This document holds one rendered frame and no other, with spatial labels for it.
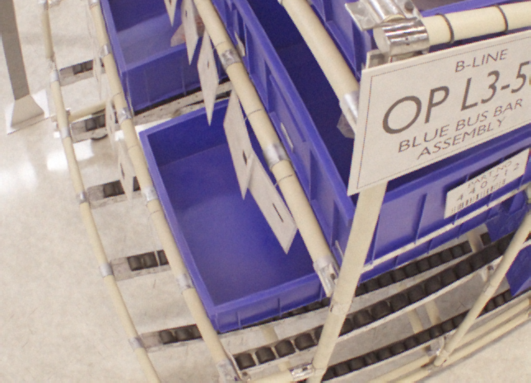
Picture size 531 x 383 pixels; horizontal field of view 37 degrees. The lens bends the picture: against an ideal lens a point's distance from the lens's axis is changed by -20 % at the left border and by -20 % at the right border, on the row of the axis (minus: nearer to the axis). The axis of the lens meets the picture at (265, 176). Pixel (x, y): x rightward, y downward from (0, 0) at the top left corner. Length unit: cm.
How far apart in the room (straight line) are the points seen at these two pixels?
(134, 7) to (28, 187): 84
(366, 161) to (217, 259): 78
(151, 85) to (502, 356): 129
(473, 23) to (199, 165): 103
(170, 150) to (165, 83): 15
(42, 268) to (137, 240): 33
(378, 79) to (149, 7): 125
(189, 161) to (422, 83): 97
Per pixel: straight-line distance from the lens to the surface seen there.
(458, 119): 95
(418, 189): 116
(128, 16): 201
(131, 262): 199
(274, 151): 140
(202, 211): 172
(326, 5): 100
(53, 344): 244
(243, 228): 170
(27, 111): 276
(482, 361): 246
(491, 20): 85
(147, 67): 173
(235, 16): 145
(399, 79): 83
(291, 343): 163
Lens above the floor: 225
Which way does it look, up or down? 60 degrees down
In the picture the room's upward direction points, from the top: 3 degrees clockwise
